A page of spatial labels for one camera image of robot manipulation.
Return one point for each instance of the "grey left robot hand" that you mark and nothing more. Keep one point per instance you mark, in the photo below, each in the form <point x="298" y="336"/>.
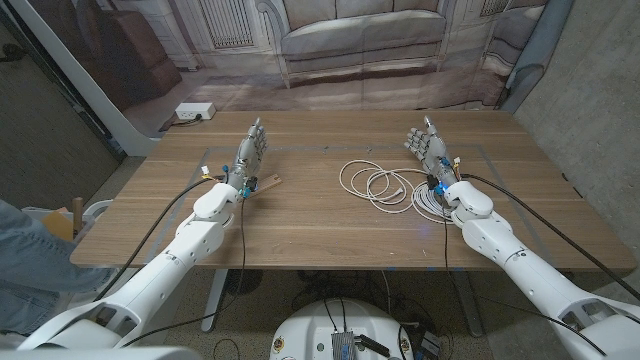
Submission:
<point x="247" y="155"/>

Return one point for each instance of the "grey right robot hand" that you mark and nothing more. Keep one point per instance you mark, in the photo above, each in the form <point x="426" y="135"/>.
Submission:
<point x="432" y="152"/>

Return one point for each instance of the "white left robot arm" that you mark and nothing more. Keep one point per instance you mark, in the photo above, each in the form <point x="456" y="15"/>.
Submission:
<point x="165" y="265"/>

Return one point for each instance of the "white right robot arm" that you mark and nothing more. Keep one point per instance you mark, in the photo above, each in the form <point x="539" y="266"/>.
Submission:
<point x="525" y="270"/>

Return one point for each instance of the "white power strip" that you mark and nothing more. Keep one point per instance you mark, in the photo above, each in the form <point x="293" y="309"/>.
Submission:
<point x="195" y="111"/>

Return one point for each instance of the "printed sofa backdrop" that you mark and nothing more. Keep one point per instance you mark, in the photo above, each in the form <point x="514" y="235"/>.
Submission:
<point x="350" y="50"/>

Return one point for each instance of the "grey rolled backdrop tube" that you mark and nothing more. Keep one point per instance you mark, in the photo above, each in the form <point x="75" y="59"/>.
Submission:
<point x="540" y="50"/>

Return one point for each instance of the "white table leg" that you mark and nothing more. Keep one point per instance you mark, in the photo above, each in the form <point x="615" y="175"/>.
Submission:
<point x="214" y="300"/>

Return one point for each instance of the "grey table leg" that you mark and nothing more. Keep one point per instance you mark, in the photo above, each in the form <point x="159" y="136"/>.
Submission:
<point x="467" y="305"/>

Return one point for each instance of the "brown wooden stick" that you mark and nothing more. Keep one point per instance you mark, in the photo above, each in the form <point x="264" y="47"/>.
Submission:
<point x="77" y="215"/>

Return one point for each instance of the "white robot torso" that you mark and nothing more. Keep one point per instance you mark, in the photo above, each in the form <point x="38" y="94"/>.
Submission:
<point x="310" y="330"/>

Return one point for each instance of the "brown cardboard piece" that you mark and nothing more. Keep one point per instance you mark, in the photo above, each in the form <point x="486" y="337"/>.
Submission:
<point x="57" y="225"/>

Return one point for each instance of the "silver finned electronics box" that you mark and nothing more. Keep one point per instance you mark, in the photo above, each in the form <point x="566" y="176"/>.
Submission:
<point x="343" y="346"/>

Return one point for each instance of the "person in blue jeans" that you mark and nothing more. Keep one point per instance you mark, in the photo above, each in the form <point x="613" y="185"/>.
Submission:
<point x="30" y="260"/>

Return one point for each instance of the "white robot head edge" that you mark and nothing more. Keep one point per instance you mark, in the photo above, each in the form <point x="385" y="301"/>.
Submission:
<point x="100" y="354"/>

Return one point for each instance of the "white slanted frame post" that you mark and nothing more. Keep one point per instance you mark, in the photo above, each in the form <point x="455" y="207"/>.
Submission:
<point x="75" y="75"/>

